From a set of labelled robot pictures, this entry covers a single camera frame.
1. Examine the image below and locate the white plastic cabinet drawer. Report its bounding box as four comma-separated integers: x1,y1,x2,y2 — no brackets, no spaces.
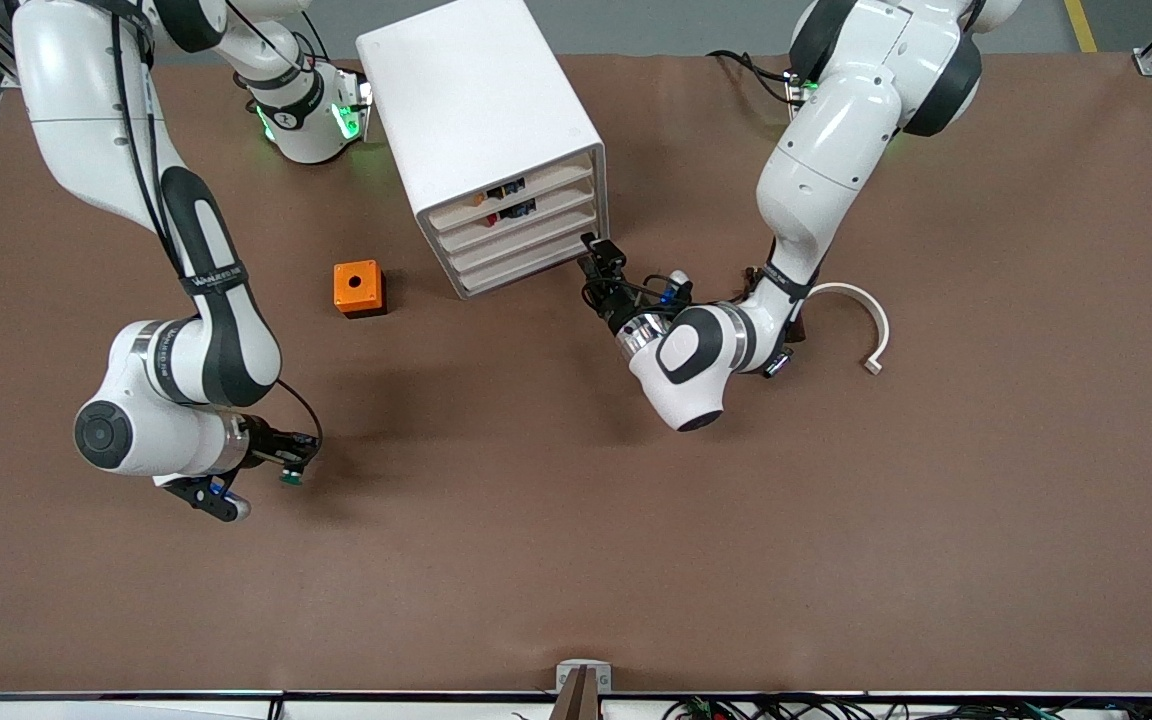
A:
426,160,599,236
456,230,607,298
446,207,603,278
436,183,601,257

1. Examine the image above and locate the white drawer cabinet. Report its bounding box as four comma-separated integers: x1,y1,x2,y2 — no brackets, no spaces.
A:
355,0,610,301

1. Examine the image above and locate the brown table cover mat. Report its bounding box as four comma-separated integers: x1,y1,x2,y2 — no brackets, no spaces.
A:
0,50,1152,696

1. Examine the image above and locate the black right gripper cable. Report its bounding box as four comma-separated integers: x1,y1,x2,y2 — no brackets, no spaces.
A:
106,0,325,451

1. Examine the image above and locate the orange button enclosure box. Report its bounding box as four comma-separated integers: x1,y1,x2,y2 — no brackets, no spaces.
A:
333,260,388,320

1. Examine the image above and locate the black base power cable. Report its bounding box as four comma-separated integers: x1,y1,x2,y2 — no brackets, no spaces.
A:
706,48,797,101

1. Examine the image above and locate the white curved plastic bracket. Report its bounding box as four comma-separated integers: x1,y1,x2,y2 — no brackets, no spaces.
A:
808,283,891,377

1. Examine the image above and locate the grey metal mount bracket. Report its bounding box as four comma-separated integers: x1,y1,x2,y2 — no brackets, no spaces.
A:
554,659,613,694

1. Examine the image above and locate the brown camera post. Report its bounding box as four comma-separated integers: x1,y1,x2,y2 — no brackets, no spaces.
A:
548,668,603,720

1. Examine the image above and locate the black cable bundle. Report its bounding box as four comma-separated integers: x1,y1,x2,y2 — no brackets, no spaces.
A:
661,693,1152,720

